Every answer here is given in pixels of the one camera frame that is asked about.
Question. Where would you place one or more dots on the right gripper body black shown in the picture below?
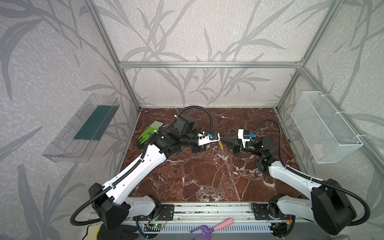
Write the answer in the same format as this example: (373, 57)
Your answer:
(238, 145)

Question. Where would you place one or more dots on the silver keyring band yellow tag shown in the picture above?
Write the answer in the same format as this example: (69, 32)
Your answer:
(221, 146)

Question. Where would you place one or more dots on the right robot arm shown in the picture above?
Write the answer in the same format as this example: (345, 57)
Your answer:
(325, 204)

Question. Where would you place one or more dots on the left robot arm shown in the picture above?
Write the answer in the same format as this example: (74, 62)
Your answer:
(111, 200)

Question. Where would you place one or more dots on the green gardening glove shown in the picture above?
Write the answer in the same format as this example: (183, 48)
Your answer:
(143, 138)

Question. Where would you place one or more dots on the green circuit board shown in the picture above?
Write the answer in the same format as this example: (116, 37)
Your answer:
(155, 227)

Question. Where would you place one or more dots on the black rubber glove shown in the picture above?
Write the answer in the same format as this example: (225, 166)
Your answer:
(121, 232)

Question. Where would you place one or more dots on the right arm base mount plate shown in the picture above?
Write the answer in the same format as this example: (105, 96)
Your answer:
(266, 212)

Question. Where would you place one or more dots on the white wire mesh basket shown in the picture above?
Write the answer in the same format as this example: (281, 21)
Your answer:
(327, 134)

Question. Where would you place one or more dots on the aluminium front rail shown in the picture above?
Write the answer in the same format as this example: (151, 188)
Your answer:
(210, 213)

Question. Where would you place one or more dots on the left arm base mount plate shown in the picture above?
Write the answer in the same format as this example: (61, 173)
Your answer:
(162, 213)

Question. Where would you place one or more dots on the purple rake pink handle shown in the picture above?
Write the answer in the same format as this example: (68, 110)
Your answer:
(206, 231)

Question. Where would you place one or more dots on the aluminium cage frame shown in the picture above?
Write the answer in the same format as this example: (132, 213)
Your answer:
(299, 66)

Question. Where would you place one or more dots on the clear plastic wall tray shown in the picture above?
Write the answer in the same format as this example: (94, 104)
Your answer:
(79, 138)

